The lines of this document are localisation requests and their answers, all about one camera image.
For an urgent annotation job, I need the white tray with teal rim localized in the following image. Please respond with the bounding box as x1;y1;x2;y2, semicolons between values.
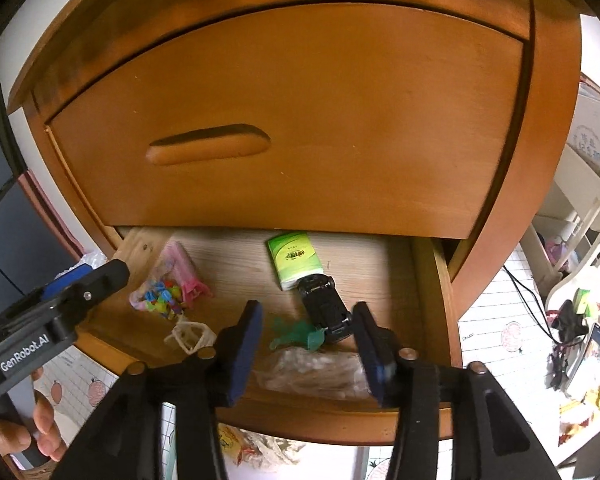
280;440;376;480

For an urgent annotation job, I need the pink pastel bead bag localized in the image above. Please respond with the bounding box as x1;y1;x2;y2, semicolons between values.
162;241;215;306

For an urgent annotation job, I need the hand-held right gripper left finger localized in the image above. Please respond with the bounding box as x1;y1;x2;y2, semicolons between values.
50;300;264;480

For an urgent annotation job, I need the cream lace cloth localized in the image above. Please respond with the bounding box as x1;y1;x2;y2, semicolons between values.
250;435;306;466

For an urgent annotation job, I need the white printed box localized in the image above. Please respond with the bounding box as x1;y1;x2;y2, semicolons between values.
565;75;600;181

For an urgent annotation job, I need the closed wooden drawer with handle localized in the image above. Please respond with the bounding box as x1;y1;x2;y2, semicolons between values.
44;2;526;241

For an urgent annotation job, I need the green tissue packet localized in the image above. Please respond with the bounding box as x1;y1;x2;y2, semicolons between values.
266;232;326;292

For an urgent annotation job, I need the cream lattice hair clip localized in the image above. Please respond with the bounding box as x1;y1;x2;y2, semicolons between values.
164;321;217;358

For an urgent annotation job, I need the black cable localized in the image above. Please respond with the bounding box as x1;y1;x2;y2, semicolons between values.
502;265;561;346

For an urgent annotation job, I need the pile of snack wrappers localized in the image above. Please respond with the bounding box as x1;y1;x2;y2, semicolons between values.
560;400;600;446

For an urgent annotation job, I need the clear bag of cotton swabs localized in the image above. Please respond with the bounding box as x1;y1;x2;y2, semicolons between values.
252;350;373;402

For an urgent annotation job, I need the white grid mat, pomegranate print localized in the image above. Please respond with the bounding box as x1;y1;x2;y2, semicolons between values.
32;247;588;480

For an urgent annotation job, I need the white wooden shelf unit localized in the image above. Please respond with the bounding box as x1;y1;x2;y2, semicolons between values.
520;150;600;321

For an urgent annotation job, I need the yellow snack packet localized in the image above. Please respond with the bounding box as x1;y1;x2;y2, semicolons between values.
217;422;266;467

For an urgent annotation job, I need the dark cabinet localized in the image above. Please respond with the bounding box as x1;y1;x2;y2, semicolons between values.
0;80;88;331

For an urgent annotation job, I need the pink toy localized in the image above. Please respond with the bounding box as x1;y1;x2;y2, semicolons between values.
545;240;571;271

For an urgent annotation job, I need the orange wooden nightstand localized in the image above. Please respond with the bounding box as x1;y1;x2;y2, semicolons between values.
7;0;583;446

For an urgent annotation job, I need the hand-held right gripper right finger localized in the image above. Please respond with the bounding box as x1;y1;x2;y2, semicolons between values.
352;301;563;480

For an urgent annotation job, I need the black device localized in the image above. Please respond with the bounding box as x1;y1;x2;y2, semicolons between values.
555;300;588;341

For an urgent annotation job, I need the person's left hand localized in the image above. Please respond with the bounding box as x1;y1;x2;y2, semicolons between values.
0;366;70;471

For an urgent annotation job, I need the green plastic toy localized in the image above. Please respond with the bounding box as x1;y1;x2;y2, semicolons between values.
270;315;327;353

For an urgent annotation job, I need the smartphone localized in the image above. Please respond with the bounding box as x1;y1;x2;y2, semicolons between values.
565;322;600;396

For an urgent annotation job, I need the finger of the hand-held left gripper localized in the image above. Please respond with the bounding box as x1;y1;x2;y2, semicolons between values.
42;258;131;322

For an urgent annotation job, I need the bag of colourful plastic clips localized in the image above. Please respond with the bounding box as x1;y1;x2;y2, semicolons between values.
129;280;187;322

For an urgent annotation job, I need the black toy car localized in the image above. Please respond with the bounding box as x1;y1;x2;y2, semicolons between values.
295;272;353;345

